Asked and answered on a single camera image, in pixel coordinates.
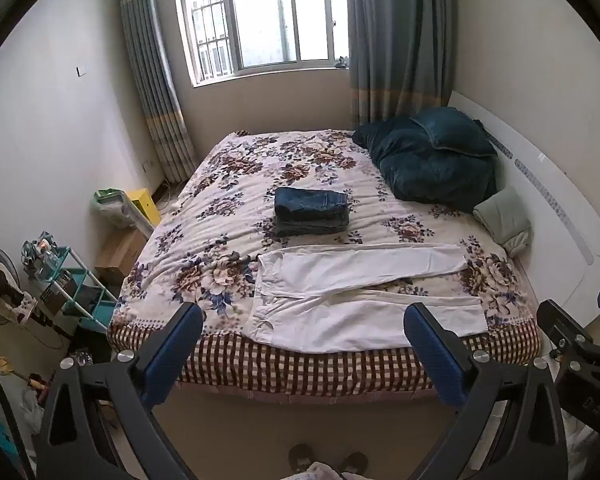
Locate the cardboard box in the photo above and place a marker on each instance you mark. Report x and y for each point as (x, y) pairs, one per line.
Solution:
(120, 255)

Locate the floral bed blanket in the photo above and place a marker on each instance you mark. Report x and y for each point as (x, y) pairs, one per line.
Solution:
(230, 200)

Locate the window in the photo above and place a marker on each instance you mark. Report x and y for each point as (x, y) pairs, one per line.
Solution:
(265, 15)

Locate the folded grey blue jeans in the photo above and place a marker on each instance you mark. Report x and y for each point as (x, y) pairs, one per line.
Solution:
(310, 225)

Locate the folded dark blue jeans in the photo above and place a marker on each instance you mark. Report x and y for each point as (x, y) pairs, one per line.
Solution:
(307, 200)

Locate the white bed headboard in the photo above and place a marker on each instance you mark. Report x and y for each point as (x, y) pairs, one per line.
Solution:
(555, 210)

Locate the standing fan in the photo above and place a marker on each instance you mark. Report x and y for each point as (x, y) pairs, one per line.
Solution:
(0, 285)

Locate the dark teal pillow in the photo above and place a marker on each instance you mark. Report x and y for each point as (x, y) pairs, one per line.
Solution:
(455, 130)

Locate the person's brown shoe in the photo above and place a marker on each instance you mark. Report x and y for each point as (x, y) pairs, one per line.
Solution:
(355, 462)
(301, 457)

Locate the dark teal quilt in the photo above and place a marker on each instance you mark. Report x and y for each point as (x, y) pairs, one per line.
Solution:
(430, 175)

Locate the white pants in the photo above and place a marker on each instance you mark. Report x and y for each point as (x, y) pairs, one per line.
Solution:
(330, 270)

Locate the green plastic bag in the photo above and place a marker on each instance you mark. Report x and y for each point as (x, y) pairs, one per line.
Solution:
(107, 202)

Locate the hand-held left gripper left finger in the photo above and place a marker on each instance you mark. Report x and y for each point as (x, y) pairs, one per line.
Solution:
(175, 350)

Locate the folded light green cloth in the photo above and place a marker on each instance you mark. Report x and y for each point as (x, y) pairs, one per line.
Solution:
(502, 222)

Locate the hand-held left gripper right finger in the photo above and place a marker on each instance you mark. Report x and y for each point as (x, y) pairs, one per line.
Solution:
(430, 350)

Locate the yellow box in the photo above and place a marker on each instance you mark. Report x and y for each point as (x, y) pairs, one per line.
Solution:
(145, 205)

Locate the grey blue curtain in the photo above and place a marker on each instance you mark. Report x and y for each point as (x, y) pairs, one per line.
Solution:
(155, 85)
(400, 35)

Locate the teal shelf rack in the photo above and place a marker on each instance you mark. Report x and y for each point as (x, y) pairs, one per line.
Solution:
(87, 285)

